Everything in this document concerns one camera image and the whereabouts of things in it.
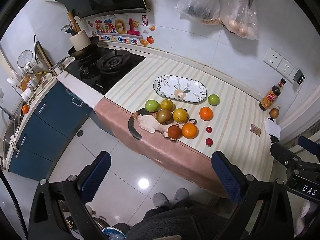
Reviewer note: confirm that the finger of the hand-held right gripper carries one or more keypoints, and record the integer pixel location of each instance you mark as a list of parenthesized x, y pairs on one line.
[(283, 153), (308, 143)]

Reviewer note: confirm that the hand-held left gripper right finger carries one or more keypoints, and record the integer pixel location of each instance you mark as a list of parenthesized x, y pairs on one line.
[(225, 177)]

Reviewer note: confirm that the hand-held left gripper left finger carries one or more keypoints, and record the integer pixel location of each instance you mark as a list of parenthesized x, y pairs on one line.
[(97, 172)]

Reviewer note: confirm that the orange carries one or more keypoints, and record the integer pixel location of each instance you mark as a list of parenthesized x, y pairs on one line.
[(189, 131), (206, 113)]

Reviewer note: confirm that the dark red-orange citrus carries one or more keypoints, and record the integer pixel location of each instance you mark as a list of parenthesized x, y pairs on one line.
[(174, 132)]

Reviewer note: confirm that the yellow lemon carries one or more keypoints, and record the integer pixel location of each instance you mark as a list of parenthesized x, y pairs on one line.
[(180, 115)]

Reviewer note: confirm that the green apple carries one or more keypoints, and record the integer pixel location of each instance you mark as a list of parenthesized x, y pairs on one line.
[(213, 99), (152, 105)]

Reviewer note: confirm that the brown round fruit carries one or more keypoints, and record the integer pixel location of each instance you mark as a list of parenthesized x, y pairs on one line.
[(163, 116)]

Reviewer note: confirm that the yellow-green citrus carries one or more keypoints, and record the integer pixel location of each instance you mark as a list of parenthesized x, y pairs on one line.
[(167, 104)]

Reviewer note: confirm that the floral oval plate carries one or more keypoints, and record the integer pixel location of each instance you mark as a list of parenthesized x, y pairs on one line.
[(170, 85)]

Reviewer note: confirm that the person's right forearm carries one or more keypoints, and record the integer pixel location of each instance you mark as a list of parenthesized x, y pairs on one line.
[(306, 215)]

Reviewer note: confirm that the black phone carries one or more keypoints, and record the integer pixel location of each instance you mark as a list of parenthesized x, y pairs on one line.
[(274, 138)]

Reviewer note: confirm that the white paper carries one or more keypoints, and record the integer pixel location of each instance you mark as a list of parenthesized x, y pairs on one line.
[(272, 128)]

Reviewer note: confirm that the red cherry tomato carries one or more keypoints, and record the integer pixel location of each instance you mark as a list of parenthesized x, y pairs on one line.
[(209, 129), (209, 142)]

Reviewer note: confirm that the brown kiwi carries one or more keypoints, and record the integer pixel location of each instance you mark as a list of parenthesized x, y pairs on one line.
[(274, 112)]

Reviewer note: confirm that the grey slipper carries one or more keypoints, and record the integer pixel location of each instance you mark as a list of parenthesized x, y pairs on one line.
[(180, 196), (160, 200)]

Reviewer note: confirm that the soy sauce bottle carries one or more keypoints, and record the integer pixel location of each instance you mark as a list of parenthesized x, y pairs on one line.
[(271, 95)]

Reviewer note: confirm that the blue rimmed bowl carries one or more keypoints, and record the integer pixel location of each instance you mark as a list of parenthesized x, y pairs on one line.
[(113, 233)]

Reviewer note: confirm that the black charger plug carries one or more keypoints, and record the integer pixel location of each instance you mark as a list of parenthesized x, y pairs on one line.
[(299, 77)]

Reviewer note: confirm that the dark fleece clothing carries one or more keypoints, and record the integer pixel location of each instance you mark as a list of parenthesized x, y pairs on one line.
[(175, 225)]

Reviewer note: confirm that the blue kitchen cabinet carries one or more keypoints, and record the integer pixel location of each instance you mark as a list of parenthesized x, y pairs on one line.
[(50, 120)]

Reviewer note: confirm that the white rag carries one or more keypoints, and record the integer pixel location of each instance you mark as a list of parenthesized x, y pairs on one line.
[(13, 142)]

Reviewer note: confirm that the striped cat print mat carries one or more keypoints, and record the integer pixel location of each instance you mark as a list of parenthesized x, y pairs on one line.
[(225, 85)]

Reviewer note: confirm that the small tangerine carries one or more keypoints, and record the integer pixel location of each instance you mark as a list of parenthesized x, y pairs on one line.
[(25, 108)]

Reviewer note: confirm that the metal sink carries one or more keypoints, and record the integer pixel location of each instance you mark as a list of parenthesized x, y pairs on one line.
[(7, 135)]

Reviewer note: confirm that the black gas stove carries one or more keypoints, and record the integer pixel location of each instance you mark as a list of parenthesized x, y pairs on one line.
[(120, 70)]

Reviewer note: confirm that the small metal saucepan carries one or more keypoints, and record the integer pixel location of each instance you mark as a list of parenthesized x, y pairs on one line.
[(57, 68)]

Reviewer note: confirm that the condiment rack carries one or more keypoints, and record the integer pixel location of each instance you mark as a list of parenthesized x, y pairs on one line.
[(30, 82)]

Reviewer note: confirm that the black wok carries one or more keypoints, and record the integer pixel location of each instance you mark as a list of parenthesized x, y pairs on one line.
[(85, 52)]

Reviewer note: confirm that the cutting board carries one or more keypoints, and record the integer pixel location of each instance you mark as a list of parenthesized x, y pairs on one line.
[(43, 57)]

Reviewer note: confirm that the beige utensil holder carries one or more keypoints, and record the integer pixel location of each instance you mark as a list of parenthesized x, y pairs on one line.
[(78, 41)]

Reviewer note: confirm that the round metal strainer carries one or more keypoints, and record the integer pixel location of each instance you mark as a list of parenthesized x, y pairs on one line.
[(25, 58)]

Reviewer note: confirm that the clear bag with onions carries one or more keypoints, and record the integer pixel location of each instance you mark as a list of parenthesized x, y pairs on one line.
[(240, 22)]

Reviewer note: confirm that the wooden utensils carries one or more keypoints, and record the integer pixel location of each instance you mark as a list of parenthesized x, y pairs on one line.
[(72, 21)]

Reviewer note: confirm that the clear bag with dark contents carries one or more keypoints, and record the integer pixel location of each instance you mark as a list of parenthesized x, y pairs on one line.
[(200, 2)]

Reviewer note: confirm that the black range hood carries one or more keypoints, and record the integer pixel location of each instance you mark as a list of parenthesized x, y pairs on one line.
[(87, 0)]

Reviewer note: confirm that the white wall socket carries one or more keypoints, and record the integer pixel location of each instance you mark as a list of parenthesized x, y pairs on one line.
[(273, 58), (285, 68)]

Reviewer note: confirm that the colourful wall sticker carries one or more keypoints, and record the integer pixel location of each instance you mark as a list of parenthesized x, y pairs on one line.
[(117, 28)]

